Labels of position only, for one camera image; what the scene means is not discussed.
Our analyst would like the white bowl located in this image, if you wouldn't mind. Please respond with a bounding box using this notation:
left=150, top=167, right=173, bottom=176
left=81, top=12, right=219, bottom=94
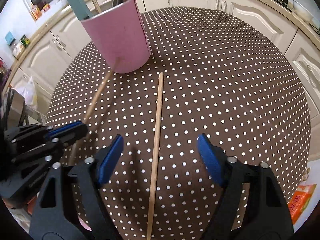
left=292, top=0, right=314, bottom=22

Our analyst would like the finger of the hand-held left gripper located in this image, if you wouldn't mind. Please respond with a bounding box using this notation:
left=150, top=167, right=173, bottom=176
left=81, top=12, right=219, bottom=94
left=4, top=121, right=87, bottom=146
left=11, top=127, right=89, bottom=166

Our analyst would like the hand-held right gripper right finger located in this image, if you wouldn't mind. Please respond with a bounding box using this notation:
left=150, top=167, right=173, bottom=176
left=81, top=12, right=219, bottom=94
left=197, top=133, right=295, bottom=240

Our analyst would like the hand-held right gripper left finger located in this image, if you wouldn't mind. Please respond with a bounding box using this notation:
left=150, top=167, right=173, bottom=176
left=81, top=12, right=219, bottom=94
left=28, top=134, right=125, bottom=240

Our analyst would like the metal frame side shelf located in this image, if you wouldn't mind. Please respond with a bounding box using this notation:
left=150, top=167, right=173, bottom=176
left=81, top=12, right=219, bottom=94
left=2, top=87, right=48, bottom=128

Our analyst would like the blue carton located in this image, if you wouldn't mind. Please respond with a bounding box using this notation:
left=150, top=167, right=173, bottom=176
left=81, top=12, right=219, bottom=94
left=5, top=32, right=16, bottom=46

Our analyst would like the round polka-dot table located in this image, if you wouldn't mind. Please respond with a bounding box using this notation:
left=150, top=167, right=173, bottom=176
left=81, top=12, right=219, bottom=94
left=46, top=6, right=312, bottom=240

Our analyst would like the pink utensil holder cup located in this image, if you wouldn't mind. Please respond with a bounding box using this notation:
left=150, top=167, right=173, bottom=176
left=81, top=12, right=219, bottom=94
left=80, top=0, right=151, bottom=74

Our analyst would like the light blue sheathed knife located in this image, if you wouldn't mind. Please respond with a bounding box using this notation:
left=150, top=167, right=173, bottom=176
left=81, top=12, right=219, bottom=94
left=55, top=0, right=92, bottom=22

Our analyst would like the white plastic bag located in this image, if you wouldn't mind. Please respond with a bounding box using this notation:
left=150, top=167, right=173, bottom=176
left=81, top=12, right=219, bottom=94
left=15, top=76, right=38, bottom=110

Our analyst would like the orange snack packet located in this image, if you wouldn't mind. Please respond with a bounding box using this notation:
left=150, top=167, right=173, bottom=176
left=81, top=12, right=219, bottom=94
left=287, top=184, right=317, bottom=225

